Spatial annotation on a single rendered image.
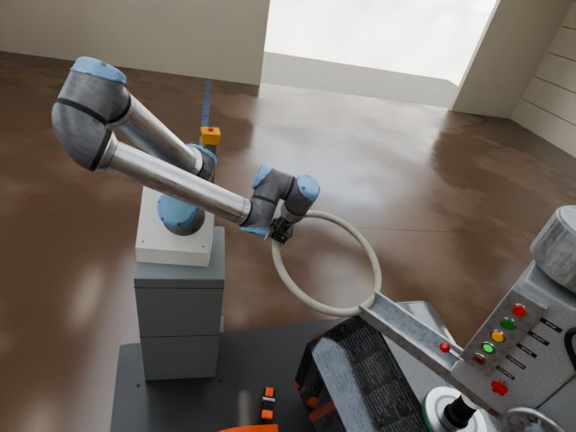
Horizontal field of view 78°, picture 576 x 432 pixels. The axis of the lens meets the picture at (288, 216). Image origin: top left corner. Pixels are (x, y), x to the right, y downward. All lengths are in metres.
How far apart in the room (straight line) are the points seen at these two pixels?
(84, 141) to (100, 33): 6.73
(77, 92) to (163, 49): 6.53
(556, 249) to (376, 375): 0.91
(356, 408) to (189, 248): 0.98
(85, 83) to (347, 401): 1.44
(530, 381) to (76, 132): 1.28
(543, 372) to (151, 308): 1.51
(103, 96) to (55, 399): 1.81
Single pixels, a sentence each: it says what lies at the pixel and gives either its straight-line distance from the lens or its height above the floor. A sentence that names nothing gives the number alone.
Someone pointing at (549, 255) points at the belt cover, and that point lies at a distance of 1.01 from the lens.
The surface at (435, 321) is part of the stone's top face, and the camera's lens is 1.86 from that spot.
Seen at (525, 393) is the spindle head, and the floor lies 1.27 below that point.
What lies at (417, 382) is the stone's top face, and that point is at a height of 0.85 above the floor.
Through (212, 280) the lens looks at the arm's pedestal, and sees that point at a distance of 1.70.
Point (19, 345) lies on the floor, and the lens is 2.72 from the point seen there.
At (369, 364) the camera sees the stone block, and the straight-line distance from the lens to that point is 1.66.
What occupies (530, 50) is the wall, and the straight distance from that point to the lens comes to 9.76.
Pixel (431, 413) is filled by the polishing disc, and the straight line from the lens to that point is 1.51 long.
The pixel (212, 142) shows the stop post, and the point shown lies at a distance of 2.48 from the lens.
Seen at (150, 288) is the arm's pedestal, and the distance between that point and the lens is 1.75.
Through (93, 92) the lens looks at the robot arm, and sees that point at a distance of 1.01.
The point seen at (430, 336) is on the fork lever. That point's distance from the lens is 1.44.
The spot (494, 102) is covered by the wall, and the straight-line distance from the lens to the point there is 9.76.
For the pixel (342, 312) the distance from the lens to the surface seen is 1.34.
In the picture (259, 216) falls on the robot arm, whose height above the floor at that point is 1.41.
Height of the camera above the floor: 2.08
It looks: 35 degrees down
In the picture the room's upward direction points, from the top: 12 degrees clockwise
